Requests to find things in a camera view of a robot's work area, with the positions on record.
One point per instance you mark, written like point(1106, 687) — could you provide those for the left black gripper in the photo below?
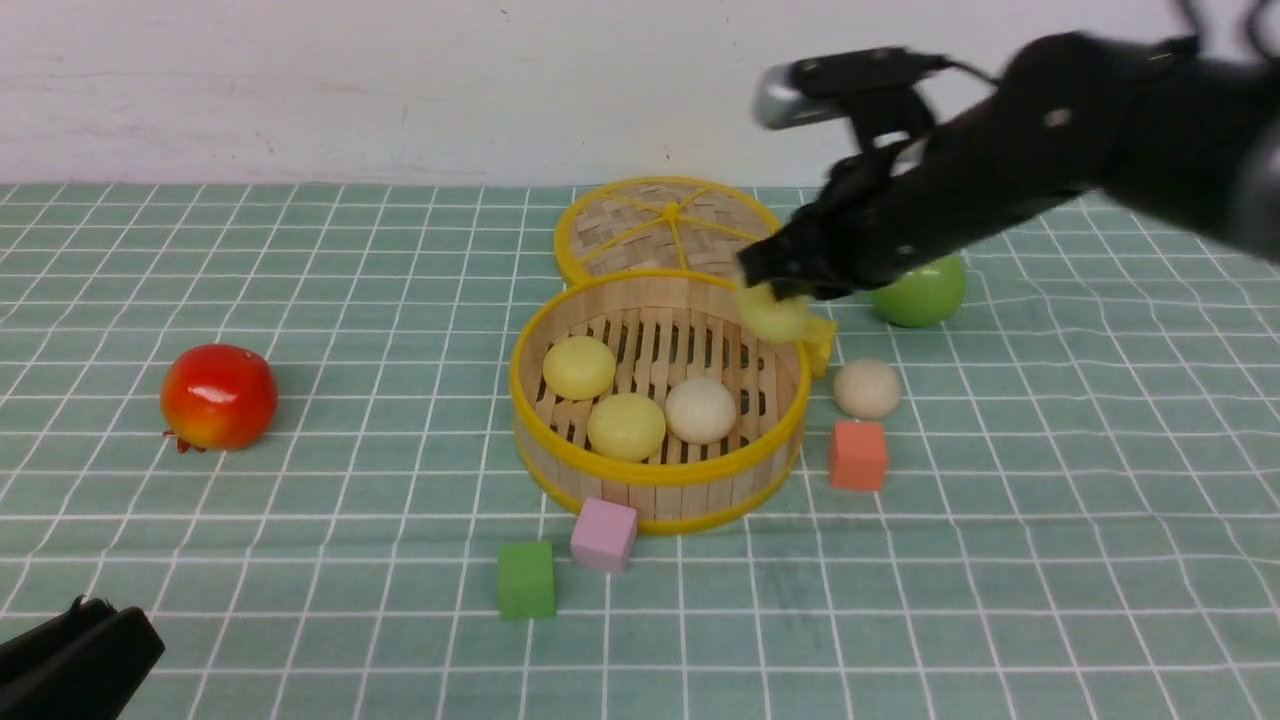
point(86, 663)

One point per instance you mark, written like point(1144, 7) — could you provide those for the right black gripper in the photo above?
point(870, 225)

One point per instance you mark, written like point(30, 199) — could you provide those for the yellow bun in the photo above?
point(579, 368)
point(629, 427)
point(770, 319)

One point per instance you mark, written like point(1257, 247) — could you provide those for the white bun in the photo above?
point(867, 389)
point(701, 411)

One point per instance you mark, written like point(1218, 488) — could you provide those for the white bun front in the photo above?
point(701, 411)

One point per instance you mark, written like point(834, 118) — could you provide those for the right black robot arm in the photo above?
point(1156, 127)

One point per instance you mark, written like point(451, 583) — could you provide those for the woven bamboo steamer lid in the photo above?
point(658, 222)

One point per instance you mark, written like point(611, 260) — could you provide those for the bamboo steamer tray yellow rim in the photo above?
point(663, 327)

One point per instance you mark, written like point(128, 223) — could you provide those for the green apple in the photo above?
point(925, 296)

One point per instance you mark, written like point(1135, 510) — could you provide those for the yellow foam cube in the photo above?
point(818, 340)

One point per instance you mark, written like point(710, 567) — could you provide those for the orange foam cube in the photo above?
point(858, 457)

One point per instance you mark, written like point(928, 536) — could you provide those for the red pomegranate fruit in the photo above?
point(218, 397)

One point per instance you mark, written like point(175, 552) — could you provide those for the green checkered tablecloth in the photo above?
point(1080, 523)

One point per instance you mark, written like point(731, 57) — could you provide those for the pink foam cube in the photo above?
point(604, 535)

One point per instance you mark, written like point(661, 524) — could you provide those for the green foam cube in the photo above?
point(526, 581)

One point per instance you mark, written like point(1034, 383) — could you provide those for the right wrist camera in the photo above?
point(873, 89)

